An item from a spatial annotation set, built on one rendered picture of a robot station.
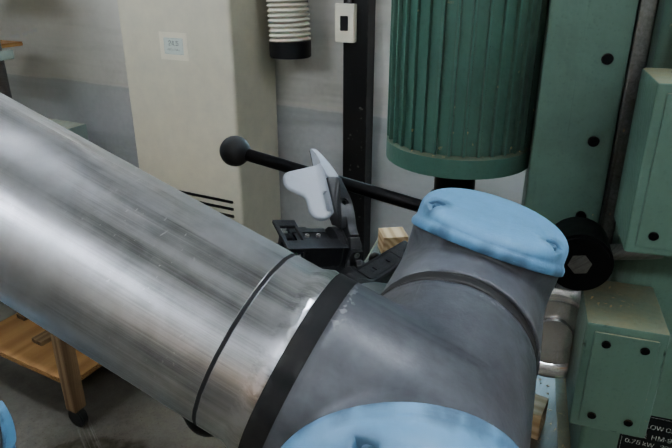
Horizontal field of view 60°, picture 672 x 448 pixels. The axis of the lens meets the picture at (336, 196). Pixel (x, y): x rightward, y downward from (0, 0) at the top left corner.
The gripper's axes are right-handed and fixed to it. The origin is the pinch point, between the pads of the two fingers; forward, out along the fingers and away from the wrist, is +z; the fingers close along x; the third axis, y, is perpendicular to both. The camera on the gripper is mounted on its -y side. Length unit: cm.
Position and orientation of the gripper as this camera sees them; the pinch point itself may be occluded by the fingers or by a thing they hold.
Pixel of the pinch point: (305, 208)
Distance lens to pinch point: 67.7
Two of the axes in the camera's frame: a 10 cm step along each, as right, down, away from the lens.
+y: -9.1, -0.2, -4.2
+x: -2.1, 8.8, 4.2
